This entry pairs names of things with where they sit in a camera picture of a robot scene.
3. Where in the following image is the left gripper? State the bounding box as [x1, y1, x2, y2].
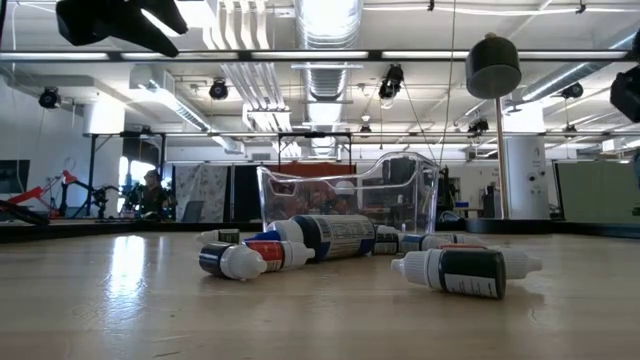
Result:
[55, 0, 189, 58]

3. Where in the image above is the small black food coloring bottle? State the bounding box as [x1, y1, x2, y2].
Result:
[390, 247, 508, 300]
[198, 241, 269, 281]
[372, 224, 401, 256]
[195, 228, 241, 245]

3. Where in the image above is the large blue food coloring bottle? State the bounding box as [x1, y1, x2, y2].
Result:
[244, 213, 377, 262]

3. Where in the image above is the clear plastic bin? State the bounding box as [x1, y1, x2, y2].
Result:
[256, 151, 441, 236]

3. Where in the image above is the small blue food coloring bottle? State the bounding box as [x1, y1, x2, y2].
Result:
[398, 233, 451, 254]

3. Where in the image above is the person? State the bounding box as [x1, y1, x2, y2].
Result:
[138, 168, 169, 220]

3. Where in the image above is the marbled partition panel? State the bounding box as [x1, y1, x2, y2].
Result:
[173, 164, 230, 224]

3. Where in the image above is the red desk lamp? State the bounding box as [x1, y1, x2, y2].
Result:
[7, 169, 79, 219]

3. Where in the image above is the black horizontal ceiling bar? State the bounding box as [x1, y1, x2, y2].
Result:
[0, 48, 640, 63]

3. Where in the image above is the black brass-stem desk lamp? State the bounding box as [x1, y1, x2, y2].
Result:
[464, 32, 554, 235]

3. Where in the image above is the white building column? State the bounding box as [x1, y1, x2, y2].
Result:
[504, 135, 550, 220]

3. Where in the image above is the grey-green partition panel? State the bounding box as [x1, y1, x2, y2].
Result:
[553, 159, 640, 224]

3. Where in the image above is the silver ventilation duct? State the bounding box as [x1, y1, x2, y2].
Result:
[294, 0, 364, 156]

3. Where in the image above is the dark wall screen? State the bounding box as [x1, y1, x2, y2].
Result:
[0, 159, 31, 195]

